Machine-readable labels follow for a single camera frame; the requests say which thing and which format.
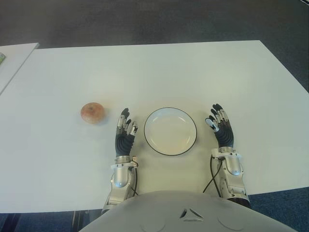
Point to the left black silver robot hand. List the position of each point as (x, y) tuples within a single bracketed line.
[(123, 142)]

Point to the red yellow apple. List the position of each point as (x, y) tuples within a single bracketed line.
[(92, 113)]

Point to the white plate with black rim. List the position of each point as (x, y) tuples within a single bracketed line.
[(171, 131)]

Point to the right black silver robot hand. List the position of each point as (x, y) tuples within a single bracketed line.
[(225, 135)]

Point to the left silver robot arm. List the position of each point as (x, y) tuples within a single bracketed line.
[(119, 174)]

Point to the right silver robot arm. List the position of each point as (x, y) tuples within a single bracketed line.
[(233, 169)]

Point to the white side table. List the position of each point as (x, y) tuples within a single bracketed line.
[(14, 62)]

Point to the green flat packet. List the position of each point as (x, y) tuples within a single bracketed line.
[(2, 58)]

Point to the grey robot torso shell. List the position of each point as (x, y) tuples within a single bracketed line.
[(188, 215)]

